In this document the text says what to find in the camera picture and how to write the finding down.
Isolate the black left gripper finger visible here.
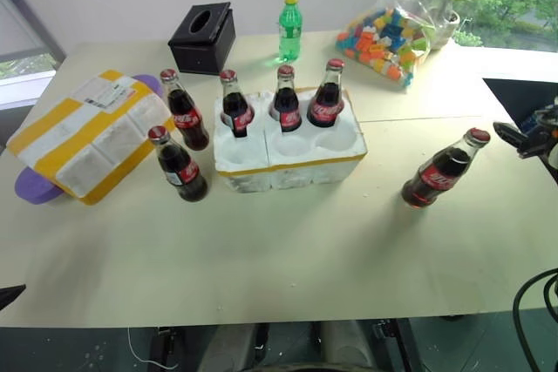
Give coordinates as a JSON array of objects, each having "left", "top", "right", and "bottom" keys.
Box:
[{"left": 0, "top": 284, "right": 27, "bottom": 311}]

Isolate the white foam bottle tray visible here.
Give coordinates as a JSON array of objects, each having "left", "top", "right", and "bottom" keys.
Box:
[{"left": 212, "top": 86, "right": 368, "bottom": 193}]

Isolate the black table frame bracket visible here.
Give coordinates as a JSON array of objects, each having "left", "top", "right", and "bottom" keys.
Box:
[
  {"left": 371, "top": 318, "right": 422, "bottom": 372},
  {"left": 149, "top": 325, "right": 187, "bottom": 372}
]

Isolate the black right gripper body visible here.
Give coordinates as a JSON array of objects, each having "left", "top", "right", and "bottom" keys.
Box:
[{"left": 518, "top": 124, "right": 558, "bottom": 160}]

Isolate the thin white cable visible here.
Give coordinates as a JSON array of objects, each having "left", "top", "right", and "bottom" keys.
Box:
[{"left": 126, "top": 327, "right": 180, "bottom": 369}]

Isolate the purple plastic tray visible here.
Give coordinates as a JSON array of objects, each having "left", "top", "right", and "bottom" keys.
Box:
[{"left": 13, "top": 74, "right": 165, "bottom": 206}]

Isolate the green soda bottle yellow cap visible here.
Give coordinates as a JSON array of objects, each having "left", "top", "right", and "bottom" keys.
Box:
[{"left": 277, "top": 0, "right": 303, "bottom": 64}]

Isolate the glass cola bottle red cap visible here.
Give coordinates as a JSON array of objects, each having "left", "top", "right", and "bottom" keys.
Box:
[
  {"left": 219, "top": 69, "right": 256, "bottom": 139},
  {"left": 159, "top": 68, "right": 211, "bottom": 152},
  {"left": 146, "top": 125, "right": 209, "bottom": 204},
  {"left": 273, "top": 64, "right": 303, "bottom": 133},
  {"left": 306, "top": 57, "right": 347, "bottom": 129},
  {"left": 400, "top": 126, "right": 493, "bottom": 210}
]

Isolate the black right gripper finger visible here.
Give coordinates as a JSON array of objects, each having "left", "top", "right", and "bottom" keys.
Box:
[{"left": 493, "top": 121, "right": 529, "bottom": 152}]

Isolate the white plant pot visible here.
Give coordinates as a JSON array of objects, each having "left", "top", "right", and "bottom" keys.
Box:
[{"left": 429, "top": 9, "right": 462, "bottom": 50}]

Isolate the black tissue box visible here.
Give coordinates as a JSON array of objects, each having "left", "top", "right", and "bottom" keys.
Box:
[{"left": 167, "top": 1, "right": 237, "bottom": 77}]

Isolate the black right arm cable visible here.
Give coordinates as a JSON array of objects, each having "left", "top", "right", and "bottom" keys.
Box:
[{"left": 512, "top": 267, "right": 558, "bottom": 372}]

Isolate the grey rounded shape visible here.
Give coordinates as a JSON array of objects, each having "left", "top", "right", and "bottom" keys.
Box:
[{"left": 310, "top": 320, "right": 379, "bottom": 372}]

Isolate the white yellow-taped package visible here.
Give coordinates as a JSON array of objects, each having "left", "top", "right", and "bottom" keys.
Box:
[{"left": 5, "top": 69, "right": 176, "bottom": 206}]

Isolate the clear bag of colourful bricks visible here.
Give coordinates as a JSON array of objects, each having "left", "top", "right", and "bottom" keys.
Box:
[{"left": 335, "top": 0, "right": 488, "bottom": 92}]

